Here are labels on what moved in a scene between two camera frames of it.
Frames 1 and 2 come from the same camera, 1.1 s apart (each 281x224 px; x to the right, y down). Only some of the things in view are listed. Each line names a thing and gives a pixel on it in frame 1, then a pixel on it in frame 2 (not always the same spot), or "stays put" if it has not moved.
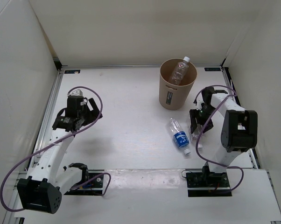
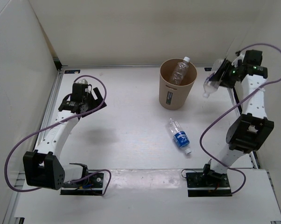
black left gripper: [93, 114] -> [97, 102]
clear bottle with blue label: [180, 136] stays put
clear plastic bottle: [180, 69] stays put
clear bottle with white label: [196, 130] -> [209, 86]
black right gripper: [193, 114] -> [225, 82]
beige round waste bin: [173, 97] stays put
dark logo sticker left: [77, 71] stays put
